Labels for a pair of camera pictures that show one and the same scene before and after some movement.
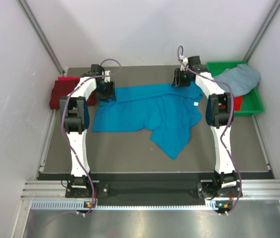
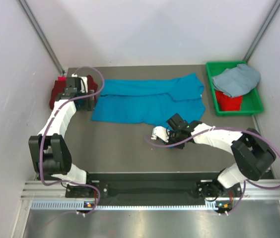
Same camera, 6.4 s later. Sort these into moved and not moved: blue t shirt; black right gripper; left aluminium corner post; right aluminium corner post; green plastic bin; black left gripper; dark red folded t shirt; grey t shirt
Moved: black right gripper; blue t shirt; black left gripper
Not moved: grey t shirt; right aluminium corner post; left aluminium corner post; green plastic bin; dark red folded t shirt
